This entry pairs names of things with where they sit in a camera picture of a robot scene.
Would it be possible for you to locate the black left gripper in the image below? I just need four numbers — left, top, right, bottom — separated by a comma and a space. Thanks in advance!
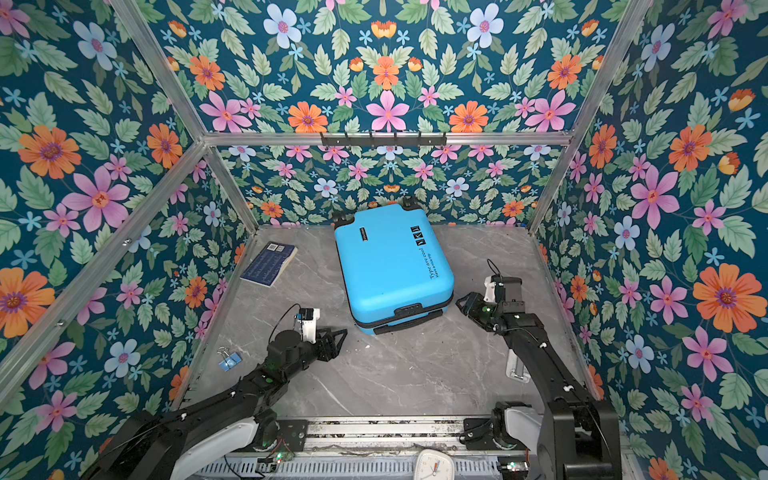
283, 327, 349, 386

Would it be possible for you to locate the blue hard-shell suitcase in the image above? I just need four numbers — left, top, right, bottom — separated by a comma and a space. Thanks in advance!
334, 197, 455, 335

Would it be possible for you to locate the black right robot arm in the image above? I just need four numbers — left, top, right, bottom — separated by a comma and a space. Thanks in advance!
456, 274, 622, 479

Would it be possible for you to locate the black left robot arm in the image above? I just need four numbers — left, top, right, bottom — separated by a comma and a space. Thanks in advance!
80, 328, 347, 479

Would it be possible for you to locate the dark blue paperback book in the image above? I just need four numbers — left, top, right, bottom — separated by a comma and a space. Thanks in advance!
241, 242, 298, 287

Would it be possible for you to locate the white desk clock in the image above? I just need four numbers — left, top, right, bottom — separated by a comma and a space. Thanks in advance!
413, 449, 456, 480

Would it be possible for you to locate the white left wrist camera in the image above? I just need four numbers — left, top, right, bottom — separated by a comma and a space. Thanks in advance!
296, 307, 320, 344

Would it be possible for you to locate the white wall socket plate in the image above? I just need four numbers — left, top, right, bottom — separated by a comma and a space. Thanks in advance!
505, 350, 531, 384

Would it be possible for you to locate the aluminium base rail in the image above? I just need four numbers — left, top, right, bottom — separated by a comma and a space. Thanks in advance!
134, 415, 634, 463

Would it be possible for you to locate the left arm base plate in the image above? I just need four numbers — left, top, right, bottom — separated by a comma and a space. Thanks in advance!
224, 418, 310, 454

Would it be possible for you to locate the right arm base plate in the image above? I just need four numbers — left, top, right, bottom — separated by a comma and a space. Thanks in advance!
458, 417, 541, 451

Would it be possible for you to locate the black hook rail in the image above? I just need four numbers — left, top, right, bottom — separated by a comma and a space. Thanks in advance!
320, 132, 448, 148

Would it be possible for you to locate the aluminium cage frame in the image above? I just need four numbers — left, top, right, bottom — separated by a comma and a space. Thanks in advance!
0, 0, 655, 480

